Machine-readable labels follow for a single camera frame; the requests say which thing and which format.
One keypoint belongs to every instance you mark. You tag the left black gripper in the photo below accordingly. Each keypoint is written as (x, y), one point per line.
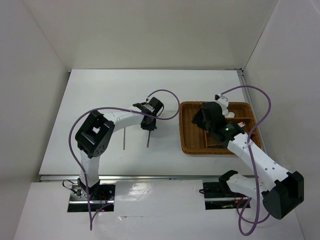
(150, 127)

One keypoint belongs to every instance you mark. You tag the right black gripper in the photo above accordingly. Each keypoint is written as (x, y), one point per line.
(197, 119)

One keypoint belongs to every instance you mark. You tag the silver chopstick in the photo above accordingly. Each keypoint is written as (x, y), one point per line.
(124, 139)
(148, 139)

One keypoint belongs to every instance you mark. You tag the white ceramic spoon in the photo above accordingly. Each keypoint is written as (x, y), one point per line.
(228, 114)

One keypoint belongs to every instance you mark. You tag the steel fork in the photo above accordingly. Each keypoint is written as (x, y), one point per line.
(242, 123)

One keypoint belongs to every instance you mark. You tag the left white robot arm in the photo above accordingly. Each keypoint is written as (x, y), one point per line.
(95, 133)

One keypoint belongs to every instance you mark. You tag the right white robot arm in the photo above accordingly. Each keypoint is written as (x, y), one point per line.
(280, 190)

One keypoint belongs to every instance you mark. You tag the wicker cutlery tray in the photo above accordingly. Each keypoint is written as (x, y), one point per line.
(194, 139)

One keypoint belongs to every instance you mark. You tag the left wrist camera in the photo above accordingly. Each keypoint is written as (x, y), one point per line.
(148, 105)

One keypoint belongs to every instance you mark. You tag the aluminium rail right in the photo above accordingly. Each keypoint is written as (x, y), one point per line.
(246, 92)

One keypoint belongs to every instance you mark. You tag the aluminium rail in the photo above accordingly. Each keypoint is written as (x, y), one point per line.
(115, 178)
(246, 92)

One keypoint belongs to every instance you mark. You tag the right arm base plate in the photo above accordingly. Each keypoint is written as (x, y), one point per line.
(217, 198)

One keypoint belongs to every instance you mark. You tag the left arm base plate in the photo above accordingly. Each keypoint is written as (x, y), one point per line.
(103, 200)

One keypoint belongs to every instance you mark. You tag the aluminium rail front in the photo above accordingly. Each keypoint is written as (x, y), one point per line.
(115, 178)

